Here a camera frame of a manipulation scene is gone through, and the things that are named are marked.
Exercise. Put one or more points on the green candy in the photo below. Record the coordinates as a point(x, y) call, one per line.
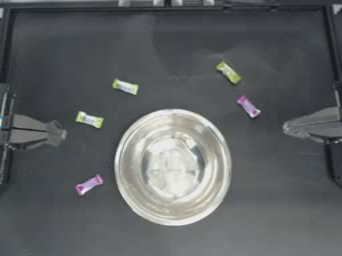
point(228, 72)
point(124, 87)
point(89, 120)

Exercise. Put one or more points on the purple candy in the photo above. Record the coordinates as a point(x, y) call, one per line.
point(248, 106)
point(88, 184)

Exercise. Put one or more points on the steel bowl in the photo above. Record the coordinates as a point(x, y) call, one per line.
point(173, 206)

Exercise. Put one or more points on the black table frame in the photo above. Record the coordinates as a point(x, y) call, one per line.
point(88, 6)

